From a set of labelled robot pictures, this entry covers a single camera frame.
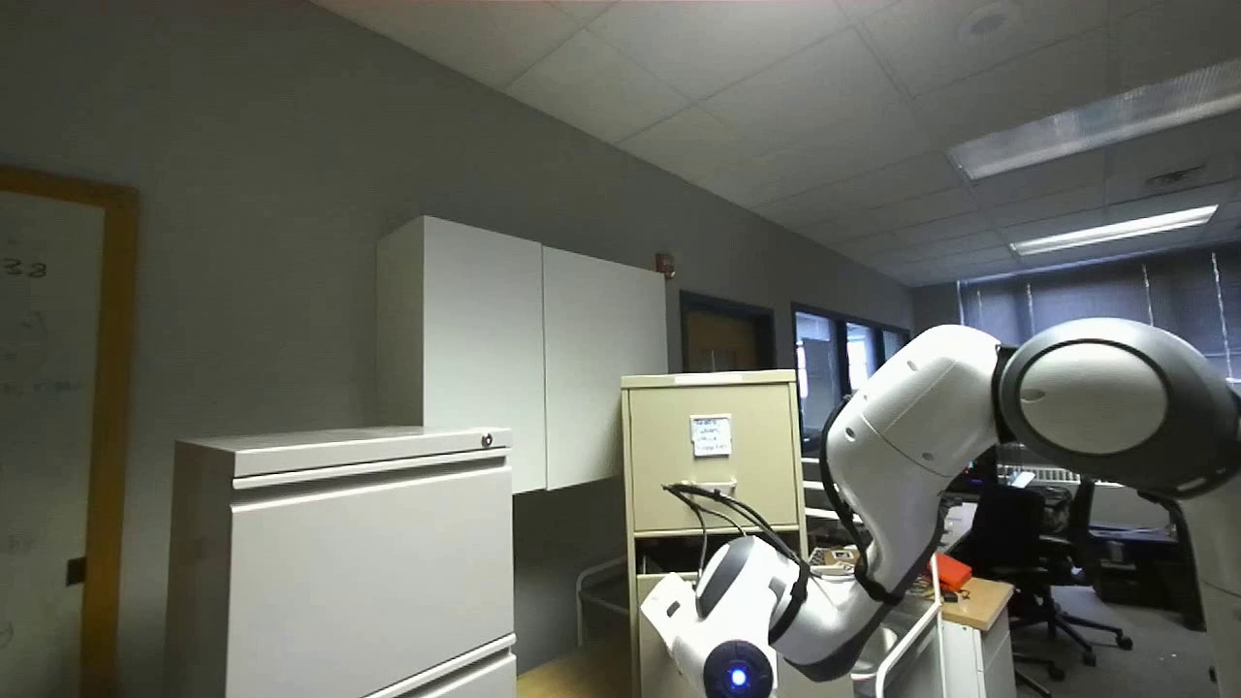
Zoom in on dark interior window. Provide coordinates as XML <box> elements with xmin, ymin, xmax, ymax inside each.
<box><xmin>789</xmin><ymin>301</ymin><xmax>916</xmax><ymax>447</ymax></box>

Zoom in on large fluorescent ceiling light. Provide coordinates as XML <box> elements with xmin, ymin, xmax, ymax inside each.
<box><xmin>946</xmin><ymin>54</ymin><xmax>1241</xmax><ymax>184</ymax></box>

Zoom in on grey wire rack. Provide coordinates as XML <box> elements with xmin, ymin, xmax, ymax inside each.
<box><xmin>571</xmin><ymin>551</ymin><xmax>633</xmax><ymax>650</ymax></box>

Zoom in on dark wooden door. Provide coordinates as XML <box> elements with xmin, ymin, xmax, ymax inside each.
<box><xmin>677</xmin><ymin>291</ymin><xmax>781</xmax><ymax>379</ymax></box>

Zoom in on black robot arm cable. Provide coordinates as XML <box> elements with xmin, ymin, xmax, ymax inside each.
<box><xmin>665</xmin><ymin>476</ymin><xmax>816</xmax><ymax>613</ymax></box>

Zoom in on black office chair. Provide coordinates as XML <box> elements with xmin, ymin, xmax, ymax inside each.
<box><xmin>984</xmin><ymin>442</ymin><xmax>1142</xmax><ymax>690</ymax></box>

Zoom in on white paper cabinet label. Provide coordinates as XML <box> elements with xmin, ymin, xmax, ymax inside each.
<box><xmin>688</xmin><ymin>411</ymin><xmax>736</xmax><ymax>461</ymax></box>

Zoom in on white bent tube rail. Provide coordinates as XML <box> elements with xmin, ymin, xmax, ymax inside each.
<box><xmin>849</xmin><ymin>551</ymin><xmax>952</xmax><ymax>698</ymax></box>

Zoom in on beige metal file cabinet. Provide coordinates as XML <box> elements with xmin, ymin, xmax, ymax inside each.
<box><xmin>617</xmin><ymin>367</ymin><xmax>816</xmax><ymax>698</ymax></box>

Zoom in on white lateral file cabinet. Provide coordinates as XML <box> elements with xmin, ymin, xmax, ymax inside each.
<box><xmin>169</xmin><ymin>424</ymin><xmax>524</xmax><ymax>698</ymax></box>

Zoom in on wood framed whiteboard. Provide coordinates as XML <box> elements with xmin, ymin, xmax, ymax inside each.
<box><xmin>0</xmin><ymin>162</ymin><xmax>144</xmax><ymax>698</ymax></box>

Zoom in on small fluorescent ceiling light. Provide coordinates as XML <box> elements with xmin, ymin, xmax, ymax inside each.
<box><xmin>1004</xmin><ymin>198</ymin><xmax>1221</xmax><ymax>260</ymax></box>

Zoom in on wooden desk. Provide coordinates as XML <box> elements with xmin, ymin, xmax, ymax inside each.
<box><xmin>938</xmin><ymin>574</ymin><xmax>1022</xmax><ymax>698</ymax></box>

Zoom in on orange box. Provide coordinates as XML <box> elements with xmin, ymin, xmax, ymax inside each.
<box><xmin>935</xmin><ymin>551</ymin><xmax>978</xmax><ymax>606</ymax></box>

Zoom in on grey window blinds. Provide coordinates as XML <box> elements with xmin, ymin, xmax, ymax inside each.
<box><xmin>958</xmin><ymin>242</ymin><xmax>1241</xmax><ymax>354</ymax></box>

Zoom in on white wall cabinet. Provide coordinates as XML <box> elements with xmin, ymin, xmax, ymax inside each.
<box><xmin>373</xmin><ymin>215</ymin><xmax>677</xmax><ymax>500</ymax></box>

